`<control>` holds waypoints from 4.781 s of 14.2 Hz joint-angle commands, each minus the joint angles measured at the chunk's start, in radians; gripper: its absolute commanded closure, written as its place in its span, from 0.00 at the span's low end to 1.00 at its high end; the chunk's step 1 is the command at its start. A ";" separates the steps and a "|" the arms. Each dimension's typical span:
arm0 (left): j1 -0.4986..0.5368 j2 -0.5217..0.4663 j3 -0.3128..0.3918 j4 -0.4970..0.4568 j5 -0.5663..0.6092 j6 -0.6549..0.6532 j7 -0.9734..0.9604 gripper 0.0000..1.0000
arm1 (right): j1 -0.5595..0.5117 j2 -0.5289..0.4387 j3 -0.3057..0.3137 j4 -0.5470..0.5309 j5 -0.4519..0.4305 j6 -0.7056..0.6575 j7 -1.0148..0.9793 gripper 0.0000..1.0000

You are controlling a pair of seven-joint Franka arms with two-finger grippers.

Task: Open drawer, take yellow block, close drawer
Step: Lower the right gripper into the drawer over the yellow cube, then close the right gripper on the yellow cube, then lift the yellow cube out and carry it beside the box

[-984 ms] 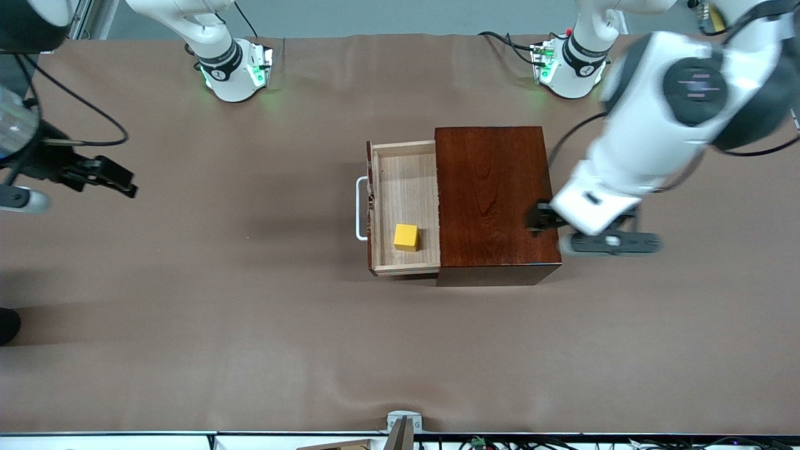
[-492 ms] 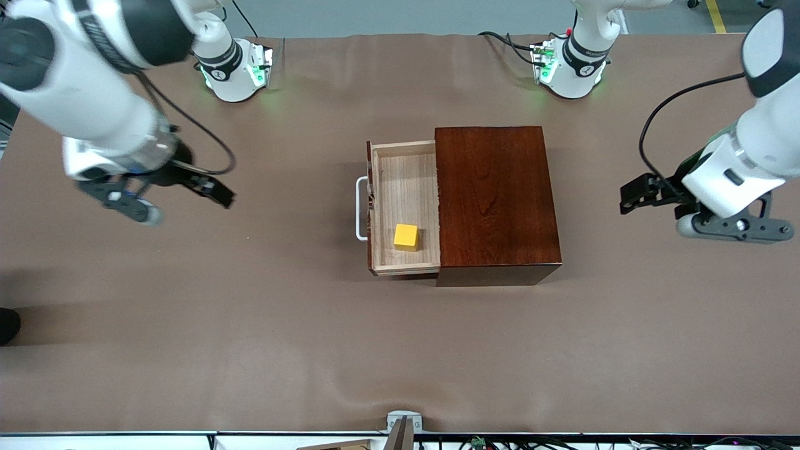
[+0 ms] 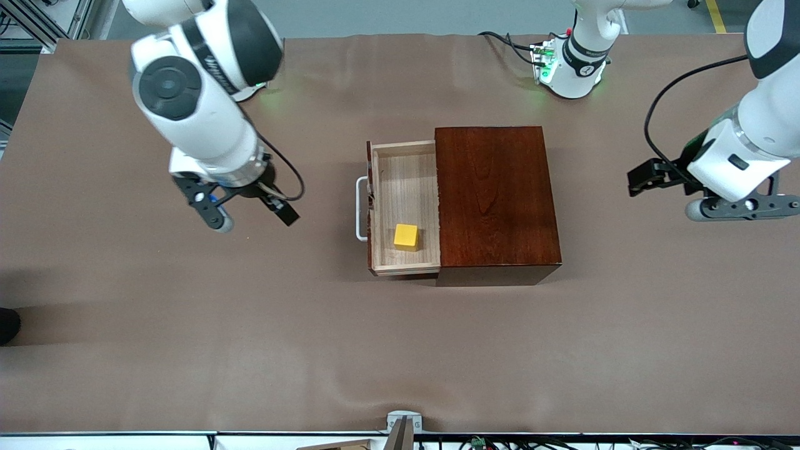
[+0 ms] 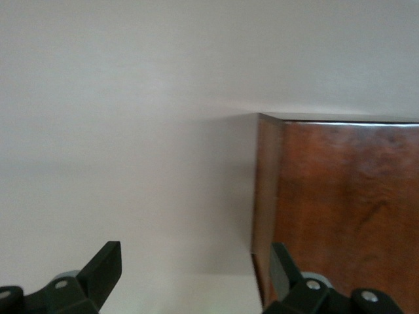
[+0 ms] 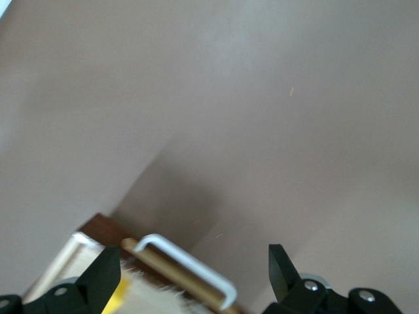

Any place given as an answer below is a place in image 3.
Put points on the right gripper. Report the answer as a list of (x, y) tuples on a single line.
[(257, 190)]

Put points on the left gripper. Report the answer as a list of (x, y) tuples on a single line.
[(674, 175)]

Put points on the yellow block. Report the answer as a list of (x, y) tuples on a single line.
[(406, 237)]

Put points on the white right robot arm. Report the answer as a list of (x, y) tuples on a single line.
[(200, 119)]

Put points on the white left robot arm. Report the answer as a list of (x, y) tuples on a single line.
[(584, 62)]

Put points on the dark red-brown wooden cabinet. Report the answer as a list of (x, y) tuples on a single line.
[(500, 206)]

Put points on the brown board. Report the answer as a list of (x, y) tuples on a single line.
[(337, 445)]

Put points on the metal table clamp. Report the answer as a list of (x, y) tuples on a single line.
[(403, 420)]

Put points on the black round object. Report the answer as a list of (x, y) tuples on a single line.
[(7, 326)]

